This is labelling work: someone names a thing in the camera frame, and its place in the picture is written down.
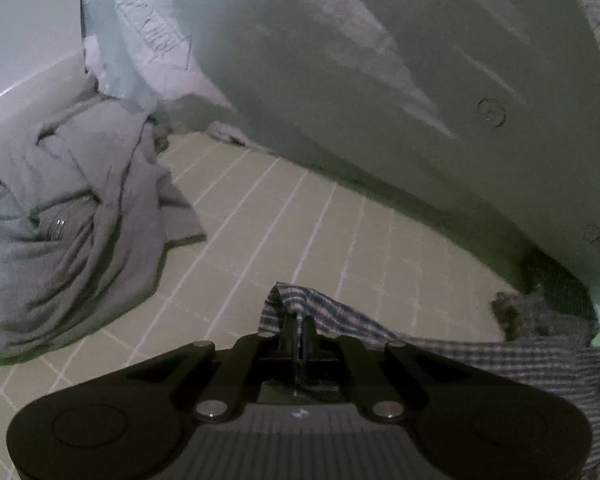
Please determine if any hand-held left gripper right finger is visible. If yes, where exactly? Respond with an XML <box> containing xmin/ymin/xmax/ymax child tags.
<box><xmin>301</xmin><ymin>314</ymin><xmax>475</xmax><ymax>421</ymax></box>

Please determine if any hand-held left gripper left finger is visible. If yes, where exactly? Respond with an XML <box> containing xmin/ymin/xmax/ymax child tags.
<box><xmin>124</xmin><ymin>310</ymin><xmax>303</xmax><ymax>421</ymax></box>

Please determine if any blue checkered shirt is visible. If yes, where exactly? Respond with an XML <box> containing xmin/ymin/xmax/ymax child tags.
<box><xmin>257</xmin><ymin>282</ymin><xmax>600</xmax><ymax>480</ymax></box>

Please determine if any grey garment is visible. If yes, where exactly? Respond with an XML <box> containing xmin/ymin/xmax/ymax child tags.
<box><xmin>0</xmin><ymin>76</ymin><xmax>209</xmax><ymax>367</ymax></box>

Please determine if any pale carrot print quilt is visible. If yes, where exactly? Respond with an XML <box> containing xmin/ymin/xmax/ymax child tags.
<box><xmin>80</xmin><ymin>0</ymin><xmax>600</xmax><ymax>323</ymax></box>

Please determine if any white board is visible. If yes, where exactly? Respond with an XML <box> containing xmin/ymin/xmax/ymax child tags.
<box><xmin>0</xmin><ymin>0</ymin><xmax>90</xmax><ymax>116</ymax></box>

